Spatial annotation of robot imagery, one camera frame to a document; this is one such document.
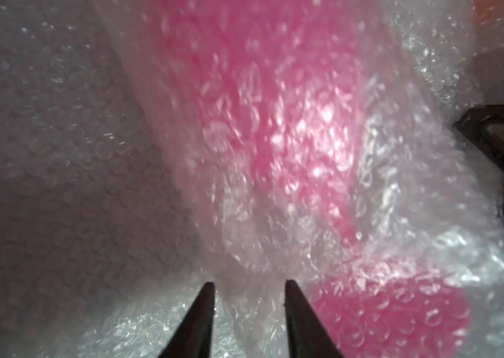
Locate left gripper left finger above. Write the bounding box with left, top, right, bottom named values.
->
left=158, top=282, right=216, bottom=358

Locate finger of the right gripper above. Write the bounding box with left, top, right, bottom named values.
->
left=453, top=104, right=504, bottom=174

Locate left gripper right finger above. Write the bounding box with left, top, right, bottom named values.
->
left=284, top=280, right=343, bottom=358

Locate pink glass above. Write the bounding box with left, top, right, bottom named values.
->
left=95, top=1, right=504, bottom=357

